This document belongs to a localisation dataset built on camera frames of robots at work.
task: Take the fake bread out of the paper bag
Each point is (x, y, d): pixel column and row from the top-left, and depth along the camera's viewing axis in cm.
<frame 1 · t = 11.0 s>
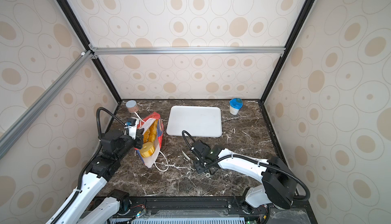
left hand: (146, 127, 74), fingers closed
right hand: (199, 165, 83), fingers open
red paper gift bag: (152, 161, 82), point 8 cm above the table
white plastic tray: (199, 120, 109), on the table
blue lidded white cup: (235, 105, 107), point 9 cm above the table
yellow ring shaped fake bread: (147, 149, 83), point 11 cm above the table
long twisted fake bread: (150, 133, 93), point 9 cm above the table

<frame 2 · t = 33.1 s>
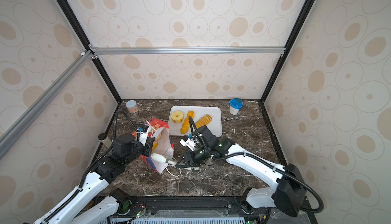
left hand: (157, 137, 74), fingers closed
right hand: (180, 167, 67), fingers open
red paper gift bag: (163, 144, 91), point 5 cm above the table
yellow ring shaped fake bread: (177, 116, 107), point 4 cm above the table
ridged oval fake bread: (206, 120, 104), point 4 cm above the table
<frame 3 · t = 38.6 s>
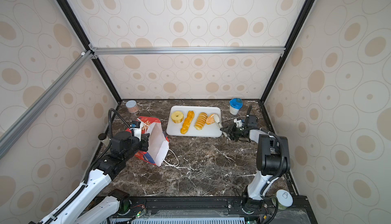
left hand: (152, 132, 77), fingers closed
right hand: (222, 130, 93), fingers open
red paper gift bag: (158, 141, 94), point 5 cm above the table
ridged oval fake bread: (200, 120, 105), point 4 cm above the table
small orange fake bread: (210, 120, 105), point 4 cm above the table
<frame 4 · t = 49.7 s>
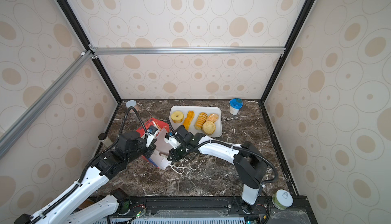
left hand: (159, 138, 74), fingers closed
right hand: (169, 158, 80), fingers closed
red paper gift bag: (159, 158, 85), point 7 cm above the table
round tan fake bun: (208, 127, 100), point 5 cm above the table
